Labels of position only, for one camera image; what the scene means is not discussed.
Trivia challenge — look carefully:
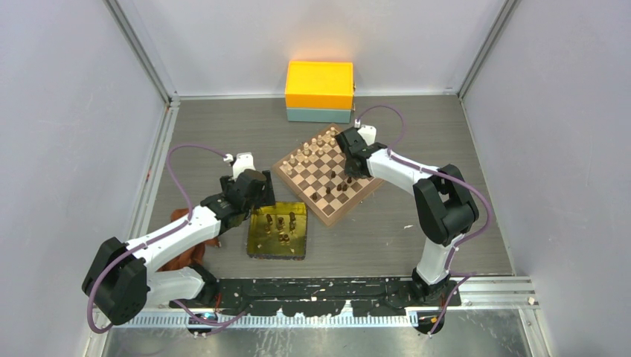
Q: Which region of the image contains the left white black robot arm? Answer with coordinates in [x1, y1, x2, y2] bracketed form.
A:
[82, 169, 275, 326]

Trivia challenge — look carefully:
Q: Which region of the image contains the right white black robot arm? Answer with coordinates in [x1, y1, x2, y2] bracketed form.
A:
[335, 126, 479, 306]

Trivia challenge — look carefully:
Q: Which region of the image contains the wooden chessboard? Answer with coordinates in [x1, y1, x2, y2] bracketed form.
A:
[272, 123, 383, 227]

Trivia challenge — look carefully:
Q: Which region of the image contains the yellow transparent tray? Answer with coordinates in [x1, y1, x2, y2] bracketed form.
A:
[246, 202, 308, 260]

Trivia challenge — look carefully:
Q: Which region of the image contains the grey-blue box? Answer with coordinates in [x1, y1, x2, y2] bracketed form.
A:
[286, 108, 353, 123]

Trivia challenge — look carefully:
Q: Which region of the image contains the yellow box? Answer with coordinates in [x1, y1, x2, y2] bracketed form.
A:
[284, 60, 355, 110]

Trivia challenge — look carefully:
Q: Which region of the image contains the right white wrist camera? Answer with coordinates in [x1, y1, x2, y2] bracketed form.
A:
[357, 124, 377, 146]

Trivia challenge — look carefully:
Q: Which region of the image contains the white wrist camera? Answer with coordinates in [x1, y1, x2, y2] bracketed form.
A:
[231, 152, 255, 179]
[357, 124, 377, 146]

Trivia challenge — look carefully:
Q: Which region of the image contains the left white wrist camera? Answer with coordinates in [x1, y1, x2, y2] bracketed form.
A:
[231, 152, 255, 179]

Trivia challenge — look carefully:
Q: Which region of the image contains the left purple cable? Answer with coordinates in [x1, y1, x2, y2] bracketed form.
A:
[84, 143, 248, 336]

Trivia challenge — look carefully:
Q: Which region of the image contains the purple cable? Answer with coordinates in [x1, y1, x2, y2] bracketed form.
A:
[84, 143, 248, 336]
[354, 104, 496, 338]

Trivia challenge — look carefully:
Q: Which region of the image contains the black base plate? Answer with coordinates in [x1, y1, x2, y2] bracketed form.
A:
[182, 277, 461, 318]

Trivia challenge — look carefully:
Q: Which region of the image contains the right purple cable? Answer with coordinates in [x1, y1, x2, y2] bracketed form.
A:
[354, 104, 496, 338]

